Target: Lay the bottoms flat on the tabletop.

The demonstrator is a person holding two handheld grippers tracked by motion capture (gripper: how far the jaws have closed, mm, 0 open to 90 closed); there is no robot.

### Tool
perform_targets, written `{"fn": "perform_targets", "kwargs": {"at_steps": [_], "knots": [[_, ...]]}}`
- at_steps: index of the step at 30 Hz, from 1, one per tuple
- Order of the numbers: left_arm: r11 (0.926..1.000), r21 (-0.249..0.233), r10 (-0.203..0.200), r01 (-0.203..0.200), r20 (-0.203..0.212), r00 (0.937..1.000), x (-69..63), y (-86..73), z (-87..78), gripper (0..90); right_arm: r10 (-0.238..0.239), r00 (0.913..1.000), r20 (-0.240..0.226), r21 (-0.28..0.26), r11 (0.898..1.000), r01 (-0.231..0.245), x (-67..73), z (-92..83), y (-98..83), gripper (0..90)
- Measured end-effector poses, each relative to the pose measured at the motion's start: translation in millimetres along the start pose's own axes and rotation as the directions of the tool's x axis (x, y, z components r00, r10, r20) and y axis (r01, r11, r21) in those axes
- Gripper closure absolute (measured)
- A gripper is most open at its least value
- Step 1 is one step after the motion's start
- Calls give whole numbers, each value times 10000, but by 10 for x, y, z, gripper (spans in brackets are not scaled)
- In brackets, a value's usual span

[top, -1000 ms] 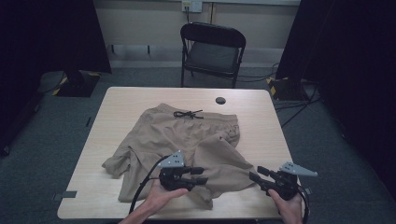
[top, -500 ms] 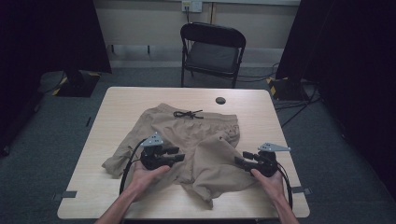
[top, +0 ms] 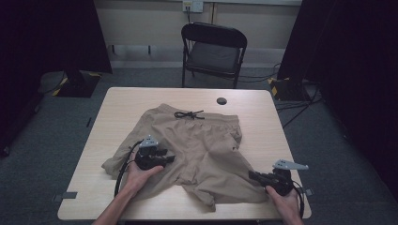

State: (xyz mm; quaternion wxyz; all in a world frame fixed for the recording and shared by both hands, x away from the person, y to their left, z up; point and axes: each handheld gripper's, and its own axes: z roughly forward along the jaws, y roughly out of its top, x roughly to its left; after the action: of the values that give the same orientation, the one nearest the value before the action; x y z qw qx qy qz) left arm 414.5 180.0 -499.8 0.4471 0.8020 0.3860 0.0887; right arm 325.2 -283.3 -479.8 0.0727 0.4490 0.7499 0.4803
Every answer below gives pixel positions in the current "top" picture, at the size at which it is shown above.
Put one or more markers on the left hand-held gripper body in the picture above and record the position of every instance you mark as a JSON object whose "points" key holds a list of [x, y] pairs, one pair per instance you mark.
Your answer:
{"points": [[149, 156]]}

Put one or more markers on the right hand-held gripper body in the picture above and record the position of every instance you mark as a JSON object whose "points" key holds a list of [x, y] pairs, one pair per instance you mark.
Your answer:
{"points": [[283, 179]]}

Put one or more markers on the khaki shorts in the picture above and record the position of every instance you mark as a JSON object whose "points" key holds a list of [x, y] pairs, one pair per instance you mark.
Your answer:
{"points": [[200, 150]]}

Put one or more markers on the person's left hand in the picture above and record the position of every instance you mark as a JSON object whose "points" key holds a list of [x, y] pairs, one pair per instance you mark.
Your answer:
{"points": [[139, 178]]}

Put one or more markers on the person's right hand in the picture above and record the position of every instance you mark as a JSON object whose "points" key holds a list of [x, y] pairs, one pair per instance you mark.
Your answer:
{"points": [[284, 204]]}

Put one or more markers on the grey tape strip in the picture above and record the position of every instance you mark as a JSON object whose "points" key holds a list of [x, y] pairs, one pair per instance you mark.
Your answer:
{"points": [[65, 196], [308, 192]]}

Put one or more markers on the black stand base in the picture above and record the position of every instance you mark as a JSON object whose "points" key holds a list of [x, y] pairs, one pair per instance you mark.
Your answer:
{"points": [[78, 86], [286, 89]]}

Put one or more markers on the black folding chair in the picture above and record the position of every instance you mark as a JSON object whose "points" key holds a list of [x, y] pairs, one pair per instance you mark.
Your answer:
{"points": [[214, 53]]}

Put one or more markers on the dark curtain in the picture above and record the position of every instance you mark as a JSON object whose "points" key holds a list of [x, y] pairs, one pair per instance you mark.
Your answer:
{"points": [[350, 47], [47, 34]]}

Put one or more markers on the white wall socket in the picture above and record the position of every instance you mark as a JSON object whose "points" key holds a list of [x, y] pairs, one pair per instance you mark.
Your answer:
{"points": [[193, 5]]}

